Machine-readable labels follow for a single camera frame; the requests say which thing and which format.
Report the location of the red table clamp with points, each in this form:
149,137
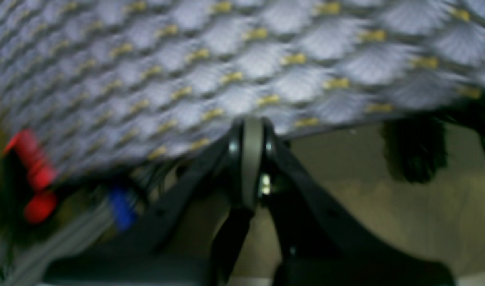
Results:
30,177

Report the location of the aluminium frame rail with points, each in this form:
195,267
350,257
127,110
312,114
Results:
27,267

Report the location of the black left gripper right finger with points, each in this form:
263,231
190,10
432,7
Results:
321,243

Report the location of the blue plastic clip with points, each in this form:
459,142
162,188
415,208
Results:
123,204

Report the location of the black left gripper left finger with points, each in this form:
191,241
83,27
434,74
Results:
193,234

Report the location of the blue fan-patterned tablecloth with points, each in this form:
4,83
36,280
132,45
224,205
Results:
114,83

